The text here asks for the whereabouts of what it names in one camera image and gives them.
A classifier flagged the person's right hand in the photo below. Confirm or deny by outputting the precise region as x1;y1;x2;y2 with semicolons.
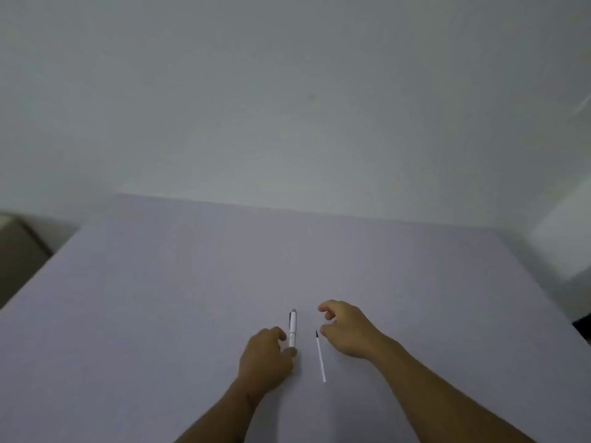
318;300;392;363

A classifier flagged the person's left hand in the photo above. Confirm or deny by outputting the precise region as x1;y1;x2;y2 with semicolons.
237;326;299;399

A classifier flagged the person's left forearm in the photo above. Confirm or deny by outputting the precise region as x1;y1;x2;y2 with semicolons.
175;379;274;443

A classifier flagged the person's right forearm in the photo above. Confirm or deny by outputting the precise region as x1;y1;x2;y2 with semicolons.
369;339;538;443

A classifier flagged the thin white pen refill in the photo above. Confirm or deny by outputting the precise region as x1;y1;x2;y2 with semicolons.
315;330;327;384

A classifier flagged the black object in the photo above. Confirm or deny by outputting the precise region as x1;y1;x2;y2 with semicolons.
572;313;591;349

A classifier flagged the brown cabinet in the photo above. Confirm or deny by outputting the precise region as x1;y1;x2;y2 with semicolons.
0;214;52;310

